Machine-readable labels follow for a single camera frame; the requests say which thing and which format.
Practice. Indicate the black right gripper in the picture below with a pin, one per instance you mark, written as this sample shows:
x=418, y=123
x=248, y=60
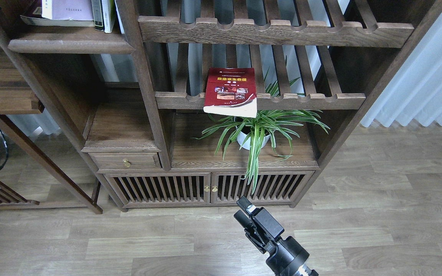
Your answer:
x=286, y=256

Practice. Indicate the red paperback book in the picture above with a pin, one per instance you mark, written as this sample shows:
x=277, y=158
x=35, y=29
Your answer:
x=231, y=92

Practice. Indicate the white book top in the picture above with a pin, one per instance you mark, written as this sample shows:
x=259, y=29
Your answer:
x=80, y=10

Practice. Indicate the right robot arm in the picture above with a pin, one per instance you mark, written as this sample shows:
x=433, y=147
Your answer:
x=287, y=256

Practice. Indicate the white plant pot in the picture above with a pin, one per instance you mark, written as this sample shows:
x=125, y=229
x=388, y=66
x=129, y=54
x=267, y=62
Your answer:
x=245, y=142

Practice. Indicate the spider plant leaves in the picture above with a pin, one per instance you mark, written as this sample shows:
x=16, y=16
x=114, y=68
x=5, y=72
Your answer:
x=272, y=121

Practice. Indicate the brass drawer knob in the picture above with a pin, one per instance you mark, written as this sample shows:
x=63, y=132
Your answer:
x=126, y=163

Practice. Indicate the dark wooden bookshelf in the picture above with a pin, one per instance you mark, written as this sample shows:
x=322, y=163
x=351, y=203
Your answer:
x=139, y=95

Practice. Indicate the white curtain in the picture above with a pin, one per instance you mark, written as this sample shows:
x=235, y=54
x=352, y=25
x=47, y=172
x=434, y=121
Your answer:
x=414, y=96

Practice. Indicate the dark spine upright book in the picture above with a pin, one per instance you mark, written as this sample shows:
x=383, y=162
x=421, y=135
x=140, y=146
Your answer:
x=97, y=11

